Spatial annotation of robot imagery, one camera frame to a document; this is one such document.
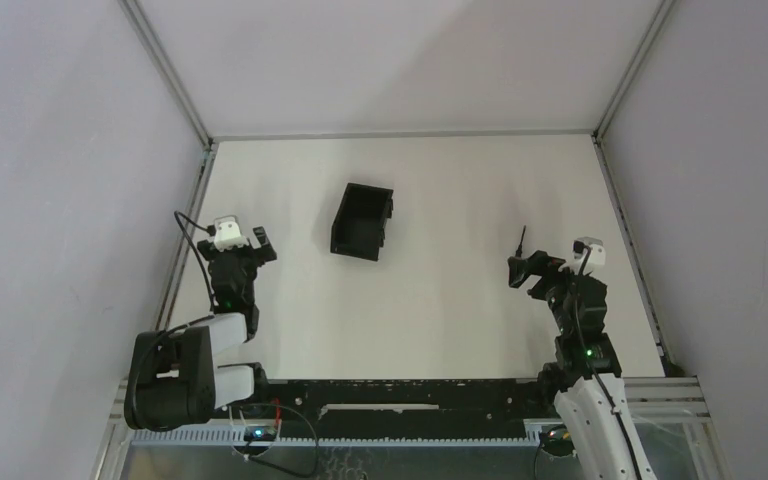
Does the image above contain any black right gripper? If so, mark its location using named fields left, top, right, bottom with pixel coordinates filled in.
left=508, top=249, right=592, bottom=334

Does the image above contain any red handled screwdriver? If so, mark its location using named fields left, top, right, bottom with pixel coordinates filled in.
left=514, top=225, right=527, bottom=258

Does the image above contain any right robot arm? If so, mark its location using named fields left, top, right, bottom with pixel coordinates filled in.
left=507, top=241, right=656, bottom=479

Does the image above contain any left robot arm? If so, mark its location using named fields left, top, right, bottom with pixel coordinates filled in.
left=123, top=218, right=277, bottom=432

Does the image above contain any black plastic storage bin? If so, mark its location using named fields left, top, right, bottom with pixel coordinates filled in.
left=330, top=183, right=394, bottom=262

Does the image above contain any right electronics board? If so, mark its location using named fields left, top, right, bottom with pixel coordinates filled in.
left=537, top=425, right=575, bottom=458

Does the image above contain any electronics board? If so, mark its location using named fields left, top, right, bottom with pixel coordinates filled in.
left=537, top=425, right=575, bottom=458
left=243, top=426, right=278, bottom=443

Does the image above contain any left electronics board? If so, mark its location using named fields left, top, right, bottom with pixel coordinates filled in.
left=243, top=426, right=278, bottom=443

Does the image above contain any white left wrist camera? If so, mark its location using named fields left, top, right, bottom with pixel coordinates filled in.
left=212, top=215, right=250, bottom=251

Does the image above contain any left black cable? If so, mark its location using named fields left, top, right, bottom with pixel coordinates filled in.
left=173, top=210, right=218, bottom=313

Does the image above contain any grey slotted cable duct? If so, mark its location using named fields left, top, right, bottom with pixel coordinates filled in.
left=131, top=425, right=540, bottom=448

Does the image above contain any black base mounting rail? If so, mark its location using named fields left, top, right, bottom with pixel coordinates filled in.
left=261, top=378, right=560, bottom=438

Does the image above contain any aluminium frame profile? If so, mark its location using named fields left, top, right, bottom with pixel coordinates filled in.
left=591, top=134, right=709, bottom=417

